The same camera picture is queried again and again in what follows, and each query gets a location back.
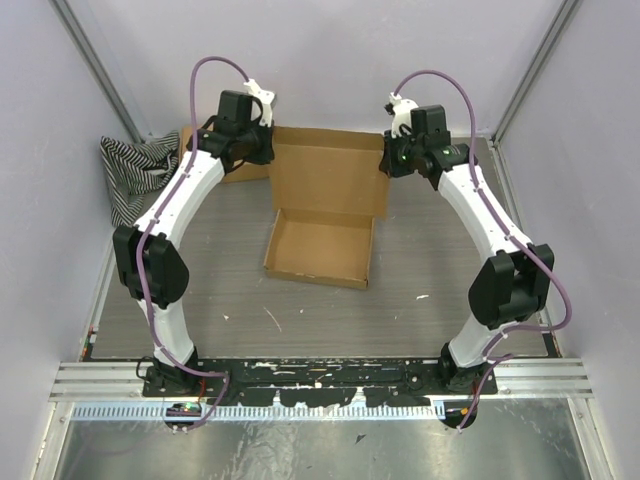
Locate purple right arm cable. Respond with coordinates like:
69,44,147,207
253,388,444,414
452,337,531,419
392,69,574,432

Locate right aluminium corner post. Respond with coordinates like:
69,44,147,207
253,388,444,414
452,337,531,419
491,0,583,145

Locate aluminium corner post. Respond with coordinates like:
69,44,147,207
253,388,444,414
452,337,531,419
491,0,583,145
49,0,145,143

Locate aluminium front frame rail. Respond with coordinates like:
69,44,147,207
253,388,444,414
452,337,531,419
49,357,594,401

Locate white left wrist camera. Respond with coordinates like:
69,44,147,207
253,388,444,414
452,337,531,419
243,78,276,127

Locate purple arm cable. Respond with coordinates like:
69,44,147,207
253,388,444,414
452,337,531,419
135,55,254,434
392,69,574,432

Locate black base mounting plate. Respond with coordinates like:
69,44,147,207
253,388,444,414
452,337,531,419
136,358,498,408

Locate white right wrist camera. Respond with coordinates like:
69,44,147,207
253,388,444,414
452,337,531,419
384,92,418,138

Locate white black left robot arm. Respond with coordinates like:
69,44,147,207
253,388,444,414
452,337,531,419
113,81,276,397

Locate brown cardboard box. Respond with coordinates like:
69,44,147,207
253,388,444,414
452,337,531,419
264,126,390,290
179,126,269,183

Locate folded brown cardboard box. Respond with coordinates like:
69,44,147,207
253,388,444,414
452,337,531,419
179,126,269,183

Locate striped black white cloth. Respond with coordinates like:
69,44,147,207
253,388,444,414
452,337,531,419
99,131,180,227

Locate left aluminium corner post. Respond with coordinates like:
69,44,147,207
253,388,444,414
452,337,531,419
49,0,145,143

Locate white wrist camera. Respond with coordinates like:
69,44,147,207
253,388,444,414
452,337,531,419
243,78,276,127
384,92,418,138

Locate white slotted cable duct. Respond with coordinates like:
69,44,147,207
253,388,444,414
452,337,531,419
71,402,445,421

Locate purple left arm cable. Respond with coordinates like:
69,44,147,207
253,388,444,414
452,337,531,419
135,55,254,434

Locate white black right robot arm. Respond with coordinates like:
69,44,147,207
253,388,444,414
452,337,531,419
379,97,554,395

